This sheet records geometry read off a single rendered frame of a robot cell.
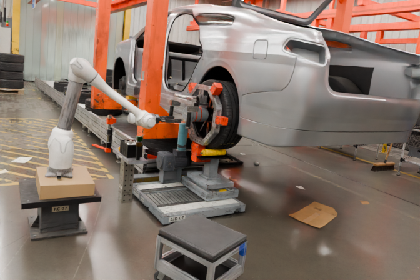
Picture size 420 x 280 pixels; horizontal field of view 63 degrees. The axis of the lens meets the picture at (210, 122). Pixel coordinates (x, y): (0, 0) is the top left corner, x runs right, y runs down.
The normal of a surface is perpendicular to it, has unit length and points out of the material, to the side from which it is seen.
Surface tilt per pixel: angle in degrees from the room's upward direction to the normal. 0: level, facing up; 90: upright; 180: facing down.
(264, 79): 90
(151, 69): 90
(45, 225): 90
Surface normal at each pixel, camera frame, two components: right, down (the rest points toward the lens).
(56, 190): 0.51, 0.18
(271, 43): -0.84, -0.01
